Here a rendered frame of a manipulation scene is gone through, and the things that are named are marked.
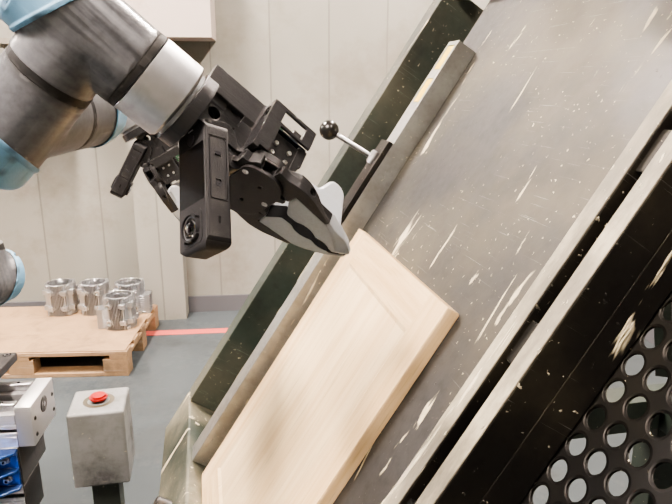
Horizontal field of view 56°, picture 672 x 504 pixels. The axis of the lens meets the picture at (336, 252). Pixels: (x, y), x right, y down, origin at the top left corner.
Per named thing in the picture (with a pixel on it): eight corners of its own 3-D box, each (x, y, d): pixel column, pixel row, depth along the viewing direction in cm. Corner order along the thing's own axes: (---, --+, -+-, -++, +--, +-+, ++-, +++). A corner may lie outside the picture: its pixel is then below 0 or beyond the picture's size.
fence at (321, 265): (209, 454, 130) (192, 447, 129) (465, 53, 120) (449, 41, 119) (209, 468, 125) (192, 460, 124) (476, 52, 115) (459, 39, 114)
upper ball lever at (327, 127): (374, 171, 121) (318, 135, 123) (385, 154, 120) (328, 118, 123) (371, 168, 117) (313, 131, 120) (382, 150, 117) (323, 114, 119)
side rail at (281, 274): (229, 407, 156) (189, 389, 152) (477, 16, 144) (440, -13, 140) (230, 419, 150) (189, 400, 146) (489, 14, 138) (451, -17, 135)
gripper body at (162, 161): (194, 174, 116) (158, 115, 113) (153, 196, 117) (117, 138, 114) (199, 168, 124) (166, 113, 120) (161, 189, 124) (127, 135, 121)
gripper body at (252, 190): (324, 137, 61) (226, 50, 56) (295, 202, 56) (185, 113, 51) (278, 167, 66) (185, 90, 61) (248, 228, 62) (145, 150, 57)
